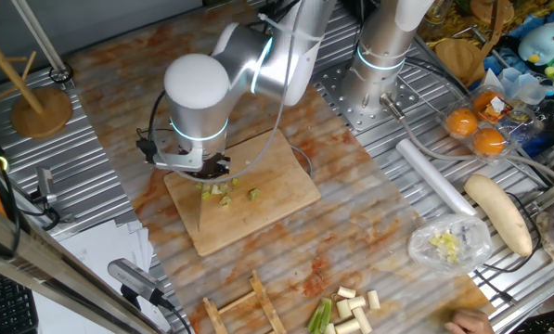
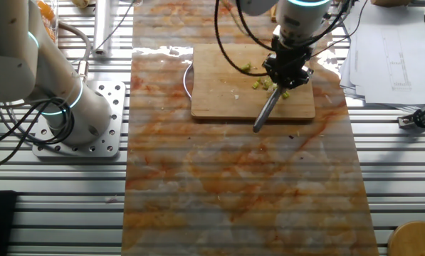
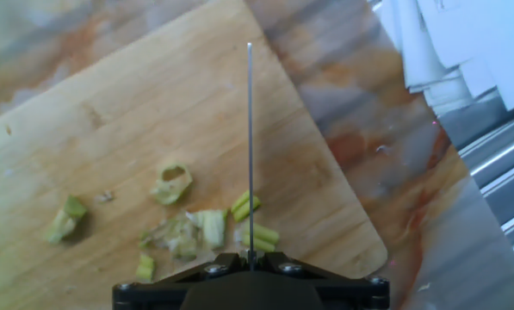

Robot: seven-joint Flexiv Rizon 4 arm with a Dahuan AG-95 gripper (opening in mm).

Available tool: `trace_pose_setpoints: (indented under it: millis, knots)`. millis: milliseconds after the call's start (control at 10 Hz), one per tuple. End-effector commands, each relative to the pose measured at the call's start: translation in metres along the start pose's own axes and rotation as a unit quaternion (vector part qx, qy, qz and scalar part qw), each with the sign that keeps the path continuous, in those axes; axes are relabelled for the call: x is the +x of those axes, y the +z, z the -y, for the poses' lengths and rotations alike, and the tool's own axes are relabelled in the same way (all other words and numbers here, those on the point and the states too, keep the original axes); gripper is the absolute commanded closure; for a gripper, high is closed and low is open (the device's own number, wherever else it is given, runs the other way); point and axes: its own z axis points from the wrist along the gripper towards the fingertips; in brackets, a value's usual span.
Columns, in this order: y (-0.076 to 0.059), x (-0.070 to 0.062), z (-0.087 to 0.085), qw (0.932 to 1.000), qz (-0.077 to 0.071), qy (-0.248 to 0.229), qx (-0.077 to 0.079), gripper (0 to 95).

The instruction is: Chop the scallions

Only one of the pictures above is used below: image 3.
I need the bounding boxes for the wooden cutting board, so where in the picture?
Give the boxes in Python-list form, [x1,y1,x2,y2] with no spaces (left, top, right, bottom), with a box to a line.
[0,0,389,310]

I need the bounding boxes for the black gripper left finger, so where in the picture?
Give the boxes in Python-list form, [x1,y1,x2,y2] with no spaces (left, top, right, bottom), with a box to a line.
[113,252,250,310]

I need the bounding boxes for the steel cleaver knife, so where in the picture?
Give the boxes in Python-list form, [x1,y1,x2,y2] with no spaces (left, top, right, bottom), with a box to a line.
[245,41,255,264]

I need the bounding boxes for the green scallion stalk piece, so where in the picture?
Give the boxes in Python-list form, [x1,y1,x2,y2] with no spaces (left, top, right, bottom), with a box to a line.
[240,222,281,254]

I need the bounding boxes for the white paper sheets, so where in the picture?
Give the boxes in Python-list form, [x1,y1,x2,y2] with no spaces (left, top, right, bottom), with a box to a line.
[375,0,514,118]

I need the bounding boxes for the orange marble patterned mat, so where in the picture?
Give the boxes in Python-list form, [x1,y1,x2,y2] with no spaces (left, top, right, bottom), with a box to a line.
[0,0,514,310]

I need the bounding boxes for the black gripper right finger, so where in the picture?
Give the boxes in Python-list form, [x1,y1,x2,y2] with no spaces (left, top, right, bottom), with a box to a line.
[252,252,390,310]

